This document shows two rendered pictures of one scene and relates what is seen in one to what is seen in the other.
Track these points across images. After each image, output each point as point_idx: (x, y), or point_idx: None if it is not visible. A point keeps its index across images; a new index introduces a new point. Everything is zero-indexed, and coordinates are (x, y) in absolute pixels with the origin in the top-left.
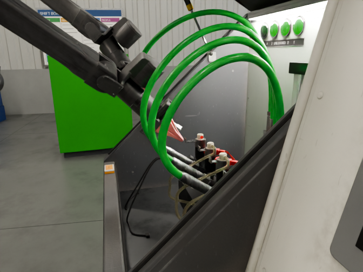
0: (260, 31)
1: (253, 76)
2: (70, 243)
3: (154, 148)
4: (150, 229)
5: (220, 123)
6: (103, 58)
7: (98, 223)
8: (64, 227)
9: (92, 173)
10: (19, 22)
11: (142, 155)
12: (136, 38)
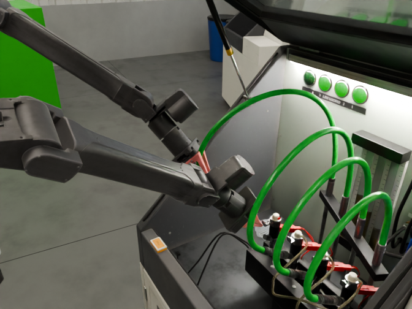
0: (301, 75)
1: (289, 117)
2: (38, 283)
3: (277, 270)
4: (222, 302)
5: (252, 164)
6: (196, 169)
7: (63, 249)
8: (19, 263)
9: (22, 178)
10: (139, 176)
11: (179, 214)
12: (194, 112)
